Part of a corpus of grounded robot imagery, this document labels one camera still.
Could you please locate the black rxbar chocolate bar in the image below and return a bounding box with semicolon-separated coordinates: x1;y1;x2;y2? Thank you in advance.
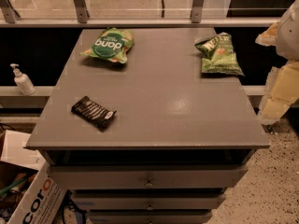
71;96;116;130

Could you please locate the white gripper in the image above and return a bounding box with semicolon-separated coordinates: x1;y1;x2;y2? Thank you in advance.
255;0;299;124

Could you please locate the top drawer knob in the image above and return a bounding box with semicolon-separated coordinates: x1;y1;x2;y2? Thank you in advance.
144;178;154;188

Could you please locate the white pump dispenser bottle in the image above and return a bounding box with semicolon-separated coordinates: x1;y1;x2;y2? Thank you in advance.
10;63;36;95

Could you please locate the metal railing frame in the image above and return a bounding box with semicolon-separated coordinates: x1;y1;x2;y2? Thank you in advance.
0;0;293;28

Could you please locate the middle drawer knob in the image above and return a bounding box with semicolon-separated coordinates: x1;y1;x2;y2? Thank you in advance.
146;203;154;211

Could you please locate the white cardboard box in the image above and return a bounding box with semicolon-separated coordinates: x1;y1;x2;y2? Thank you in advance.
0;130;65;224

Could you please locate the drawer knob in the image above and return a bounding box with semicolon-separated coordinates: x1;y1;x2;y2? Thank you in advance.
146;203;154;211
144;178;154;188

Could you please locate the grey drawer cabinet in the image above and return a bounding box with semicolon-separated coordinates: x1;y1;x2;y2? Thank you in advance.
28;28;269;224

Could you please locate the green jalapeno chip bag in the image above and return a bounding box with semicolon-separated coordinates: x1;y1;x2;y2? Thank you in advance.
194;33;244;76

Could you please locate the green dang chip bag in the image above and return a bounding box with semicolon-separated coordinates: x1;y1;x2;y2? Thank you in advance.
80;28;134;64

